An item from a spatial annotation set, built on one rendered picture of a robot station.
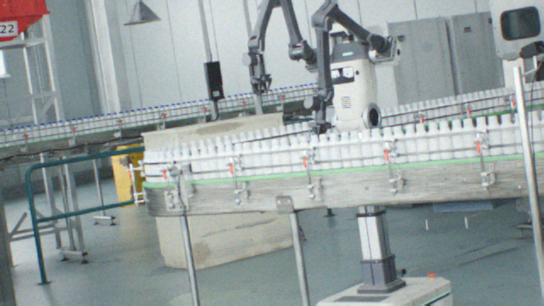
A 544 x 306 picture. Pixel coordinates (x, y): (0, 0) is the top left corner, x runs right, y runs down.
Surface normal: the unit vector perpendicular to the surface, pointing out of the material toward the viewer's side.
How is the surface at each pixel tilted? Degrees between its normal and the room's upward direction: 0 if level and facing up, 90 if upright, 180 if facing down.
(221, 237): 89
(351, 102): 90
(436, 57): 90
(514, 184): 90
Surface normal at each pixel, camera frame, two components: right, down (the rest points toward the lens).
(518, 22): -0.81, 0.15
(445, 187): -0.60, 0.14
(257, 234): 0.56, -0.04
